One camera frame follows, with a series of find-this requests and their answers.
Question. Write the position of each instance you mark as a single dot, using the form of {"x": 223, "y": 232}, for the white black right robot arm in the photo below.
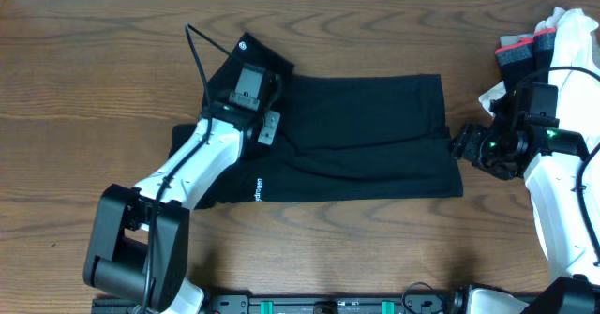
{"x": 566, "y": 222}

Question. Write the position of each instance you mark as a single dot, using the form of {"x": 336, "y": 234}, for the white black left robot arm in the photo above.
{"x": 138, "y": 249}

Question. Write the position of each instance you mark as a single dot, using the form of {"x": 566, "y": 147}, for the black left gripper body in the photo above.
{"x": 266, "y": 124}

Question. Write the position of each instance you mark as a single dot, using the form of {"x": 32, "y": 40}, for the white crumpled garment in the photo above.
{"x": 576, "y": 70}

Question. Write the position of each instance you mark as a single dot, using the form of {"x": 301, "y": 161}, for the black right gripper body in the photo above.
{"x": 485, "y": 151}

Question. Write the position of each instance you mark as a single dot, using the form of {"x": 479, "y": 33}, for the black t-shirt white logo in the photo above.
{"x": 340, "y": 139}

